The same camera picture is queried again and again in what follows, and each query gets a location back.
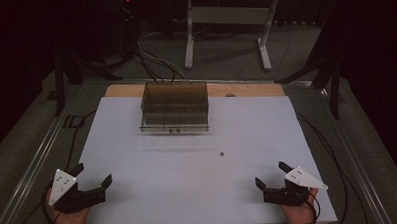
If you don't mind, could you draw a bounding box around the aluminium frame rail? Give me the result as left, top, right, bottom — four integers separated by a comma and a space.
0, 90, 88, 224
317, 83, 397, 224

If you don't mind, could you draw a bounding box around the person's left hand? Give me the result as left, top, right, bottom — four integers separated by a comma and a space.
44, 187, 92, 224

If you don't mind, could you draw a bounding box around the black tripod stand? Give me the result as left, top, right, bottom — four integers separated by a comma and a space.
271, 18, 344, 122
51, 44, 126, 118

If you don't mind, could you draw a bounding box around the bundle of grey cables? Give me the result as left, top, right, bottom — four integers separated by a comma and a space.
134, 38, 188, 85

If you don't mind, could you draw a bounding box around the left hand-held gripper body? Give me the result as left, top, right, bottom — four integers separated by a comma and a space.
46, 166, 108, 216

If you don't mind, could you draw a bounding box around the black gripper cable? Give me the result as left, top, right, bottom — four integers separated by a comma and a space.
294, 107, 370, 224
35, 110, 102, 224

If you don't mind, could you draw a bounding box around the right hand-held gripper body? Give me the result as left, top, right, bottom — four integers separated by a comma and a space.
261, 165, 330, 209

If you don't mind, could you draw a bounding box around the clear acrylic compartment box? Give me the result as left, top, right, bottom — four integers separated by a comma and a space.
137, 79, 211, 135

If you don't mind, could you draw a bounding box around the person's right hand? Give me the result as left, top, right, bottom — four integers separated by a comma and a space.
277, 187, 320, 224

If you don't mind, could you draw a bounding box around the white metal stand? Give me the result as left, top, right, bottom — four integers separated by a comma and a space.
182, 0, 284, 74

